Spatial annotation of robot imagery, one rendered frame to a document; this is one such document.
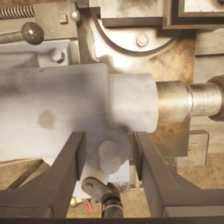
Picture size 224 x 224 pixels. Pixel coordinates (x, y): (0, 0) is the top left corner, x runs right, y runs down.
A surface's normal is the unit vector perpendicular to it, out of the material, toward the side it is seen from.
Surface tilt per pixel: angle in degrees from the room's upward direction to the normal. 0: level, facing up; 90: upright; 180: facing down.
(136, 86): 39
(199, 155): 0
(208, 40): 0
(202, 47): 0
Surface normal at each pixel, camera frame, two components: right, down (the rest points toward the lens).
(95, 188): 0.00, 0.26
